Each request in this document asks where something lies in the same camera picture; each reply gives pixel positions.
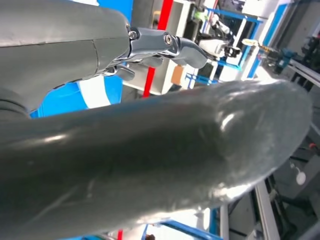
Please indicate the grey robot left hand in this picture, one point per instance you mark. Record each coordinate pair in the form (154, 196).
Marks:
(149, 159)

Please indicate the blue framed workbench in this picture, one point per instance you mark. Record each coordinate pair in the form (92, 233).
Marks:
(252, 26)

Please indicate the brown cardboard box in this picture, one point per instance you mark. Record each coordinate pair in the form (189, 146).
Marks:
(177, 74)

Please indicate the red barrier belt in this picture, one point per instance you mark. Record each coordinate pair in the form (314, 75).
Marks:
(164, 16)

